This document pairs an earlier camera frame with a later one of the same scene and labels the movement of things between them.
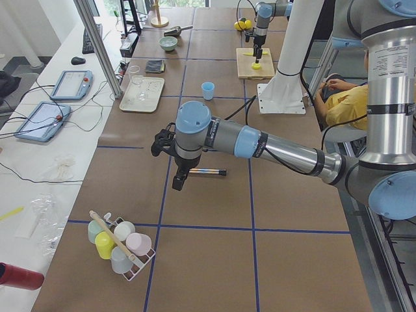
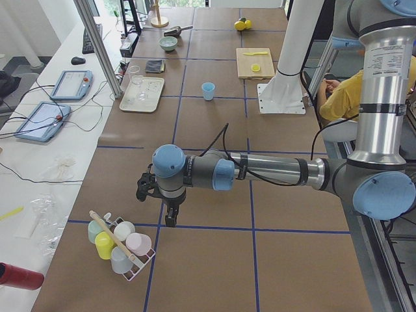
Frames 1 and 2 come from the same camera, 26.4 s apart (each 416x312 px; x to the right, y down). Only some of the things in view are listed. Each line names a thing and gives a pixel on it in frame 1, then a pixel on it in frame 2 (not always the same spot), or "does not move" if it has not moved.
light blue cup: x=208 y=88 does not move
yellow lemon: x=247 y=24 does not move
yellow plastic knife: x=251 y=53 does not move
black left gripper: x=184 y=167 -> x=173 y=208
